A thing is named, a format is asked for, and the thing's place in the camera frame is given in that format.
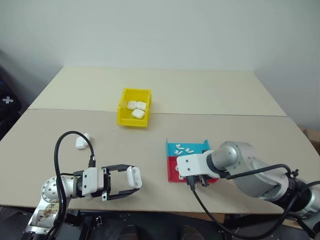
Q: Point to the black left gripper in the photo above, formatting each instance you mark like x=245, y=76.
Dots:
x=108, y=182

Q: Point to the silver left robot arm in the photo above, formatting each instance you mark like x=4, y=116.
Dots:
x=50, y=190

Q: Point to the red plastic tray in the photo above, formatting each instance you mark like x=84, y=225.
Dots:
x=172, y=175

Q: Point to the black frame under table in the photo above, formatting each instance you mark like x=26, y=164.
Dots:
x=160, y=225

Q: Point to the brown cardboard box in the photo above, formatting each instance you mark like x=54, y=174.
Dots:
x=312, y=137

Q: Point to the white earbud case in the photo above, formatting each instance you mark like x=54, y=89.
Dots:
x=141, y=105
x=80, y=143
x=137, y=114
x=133, y=177
x=131, y=104

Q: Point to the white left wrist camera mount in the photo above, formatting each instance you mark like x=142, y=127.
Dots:
x=92, y=181

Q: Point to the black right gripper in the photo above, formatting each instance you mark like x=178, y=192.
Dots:
x=203, y=181

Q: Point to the yellow plastic bin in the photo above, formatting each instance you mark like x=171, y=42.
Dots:
x=125, y=117

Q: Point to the blue plastic tray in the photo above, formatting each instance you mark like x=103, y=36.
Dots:
x=197, y=147

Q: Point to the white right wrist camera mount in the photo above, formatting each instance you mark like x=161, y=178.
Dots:
x=190, y=165

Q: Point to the white earbud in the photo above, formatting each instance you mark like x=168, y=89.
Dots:
x=177, y=151
x=189, y=150
x=178, y=145

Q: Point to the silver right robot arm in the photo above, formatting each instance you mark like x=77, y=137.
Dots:
x=250, y=162

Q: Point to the black bag with white cross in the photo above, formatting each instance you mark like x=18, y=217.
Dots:
x=13, y=107

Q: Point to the closed white earbud case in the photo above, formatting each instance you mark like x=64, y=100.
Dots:
x=137, y=114
x=131, y=104
x=141, y=105

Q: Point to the small metal latch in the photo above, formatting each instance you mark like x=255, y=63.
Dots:
x=99, y=220

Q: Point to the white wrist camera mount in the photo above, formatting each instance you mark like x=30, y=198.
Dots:
x=190, y=165
x=92, y=181

